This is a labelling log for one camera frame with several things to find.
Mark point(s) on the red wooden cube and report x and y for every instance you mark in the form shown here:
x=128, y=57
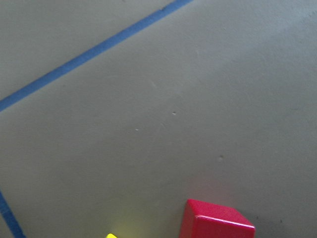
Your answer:
x=208, y=220

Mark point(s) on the yellow wooden cube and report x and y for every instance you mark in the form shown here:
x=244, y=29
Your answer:
x=111, y=236

